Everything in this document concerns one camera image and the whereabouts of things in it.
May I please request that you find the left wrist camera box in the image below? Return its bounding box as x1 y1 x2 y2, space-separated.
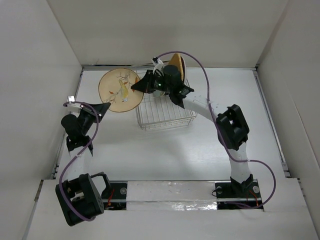
64 96 81 113

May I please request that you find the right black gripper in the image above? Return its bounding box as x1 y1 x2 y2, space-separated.
132 70 172 95

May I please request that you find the light green flower plate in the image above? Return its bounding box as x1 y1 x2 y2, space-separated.
153 90 166 98

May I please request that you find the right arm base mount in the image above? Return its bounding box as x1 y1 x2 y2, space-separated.
211 179 263 210

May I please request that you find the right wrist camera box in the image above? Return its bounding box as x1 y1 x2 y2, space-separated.
152 57 165 74

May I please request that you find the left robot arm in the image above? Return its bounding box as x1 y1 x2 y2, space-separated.
55 100 112 227

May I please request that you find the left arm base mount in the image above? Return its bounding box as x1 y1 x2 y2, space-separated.
101 181 128 211

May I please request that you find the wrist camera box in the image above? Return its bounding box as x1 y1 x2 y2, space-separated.
152 57 165 74
64 96 81 113

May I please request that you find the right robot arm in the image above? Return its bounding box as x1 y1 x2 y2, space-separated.
131 65 253 197

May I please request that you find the metal wire dish rack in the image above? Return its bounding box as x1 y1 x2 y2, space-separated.
135 93 197 131

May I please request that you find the woven bamboo square tray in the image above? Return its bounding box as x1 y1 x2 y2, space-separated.
168 52 183 82

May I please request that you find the beige bird pattern plate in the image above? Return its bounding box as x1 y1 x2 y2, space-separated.
98 68 144 113

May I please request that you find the red teal flower plate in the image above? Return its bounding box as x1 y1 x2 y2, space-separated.
180 56 187 83

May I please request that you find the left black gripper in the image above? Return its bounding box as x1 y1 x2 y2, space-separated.
78 102 110 136

